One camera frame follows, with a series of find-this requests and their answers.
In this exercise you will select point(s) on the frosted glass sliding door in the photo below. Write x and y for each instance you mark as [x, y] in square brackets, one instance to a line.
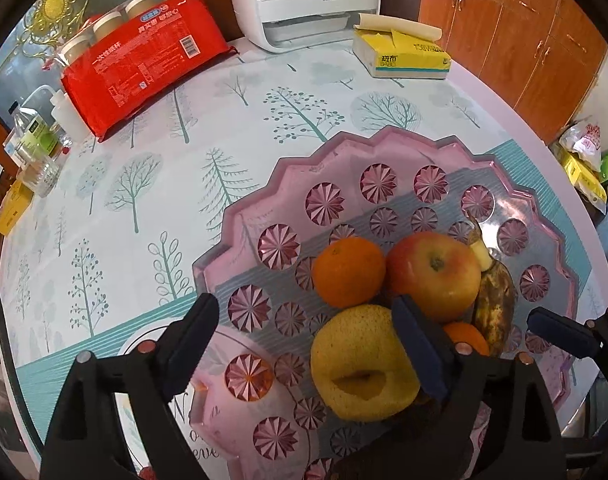
[13, 75]

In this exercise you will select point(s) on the yellow tissue pack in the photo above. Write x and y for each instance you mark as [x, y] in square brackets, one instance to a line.
[404, 57]

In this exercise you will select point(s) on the white plastic bag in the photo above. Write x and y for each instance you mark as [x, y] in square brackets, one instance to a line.
[584, 142]

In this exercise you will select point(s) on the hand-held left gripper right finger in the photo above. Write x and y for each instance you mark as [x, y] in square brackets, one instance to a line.
[421, 350]

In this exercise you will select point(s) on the white squeeze bottle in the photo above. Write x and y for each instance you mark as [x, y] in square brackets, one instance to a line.
[71, 117]

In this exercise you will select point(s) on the green label bottle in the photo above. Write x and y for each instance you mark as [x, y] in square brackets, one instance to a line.
[36, 135]

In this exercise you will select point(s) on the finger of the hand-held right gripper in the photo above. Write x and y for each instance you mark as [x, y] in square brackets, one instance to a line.
[559, 332]

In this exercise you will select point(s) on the pink plastic fruit bowl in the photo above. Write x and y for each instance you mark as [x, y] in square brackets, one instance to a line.
[329, 202]

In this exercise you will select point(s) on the small red fruit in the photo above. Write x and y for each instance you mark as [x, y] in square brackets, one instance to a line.
[146, 472]

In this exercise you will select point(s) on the spotted ripe banana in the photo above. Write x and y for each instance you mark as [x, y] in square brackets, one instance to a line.
[496, 300]

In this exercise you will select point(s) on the yellow packet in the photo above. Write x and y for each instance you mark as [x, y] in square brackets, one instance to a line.
[581, 177]

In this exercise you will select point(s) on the red apple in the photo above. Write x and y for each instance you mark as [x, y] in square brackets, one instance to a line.
[434, 275]

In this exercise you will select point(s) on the yellow pear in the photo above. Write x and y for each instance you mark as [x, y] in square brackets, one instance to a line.
[354, 355]

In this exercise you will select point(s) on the white countertop appliance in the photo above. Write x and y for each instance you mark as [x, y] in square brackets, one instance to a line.
[304, 15]

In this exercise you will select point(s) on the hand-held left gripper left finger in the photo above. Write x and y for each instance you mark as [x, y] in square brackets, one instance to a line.
[188, 347]

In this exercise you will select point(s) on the clear glass cup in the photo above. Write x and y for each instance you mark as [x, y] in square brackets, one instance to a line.
[41, 177]

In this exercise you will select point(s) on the yellow tin box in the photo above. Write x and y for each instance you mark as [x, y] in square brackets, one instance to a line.
[13, 207]

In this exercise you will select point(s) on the red paper cup package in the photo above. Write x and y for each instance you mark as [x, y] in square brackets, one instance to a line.
[143, 65]

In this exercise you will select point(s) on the gold door ornament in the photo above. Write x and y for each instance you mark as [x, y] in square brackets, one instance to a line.
[58, 7]

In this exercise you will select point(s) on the wooden wall cabinet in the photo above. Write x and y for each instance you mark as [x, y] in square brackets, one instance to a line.
[509, 35]

